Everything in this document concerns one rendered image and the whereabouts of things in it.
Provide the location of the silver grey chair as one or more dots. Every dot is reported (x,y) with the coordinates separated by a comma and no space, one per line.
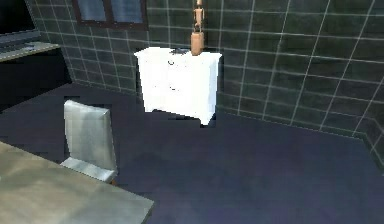
(89,136)

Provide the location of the white chest of drawers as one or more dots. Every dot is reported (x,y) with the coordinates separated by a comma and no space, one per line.
(180,85)

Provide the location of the dark framed window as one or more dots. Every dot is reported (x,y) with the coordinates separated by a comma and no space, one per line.
(111,12)

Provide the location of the grey green table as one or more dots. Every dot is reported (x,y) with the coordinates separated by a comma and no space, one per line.
(56,193)

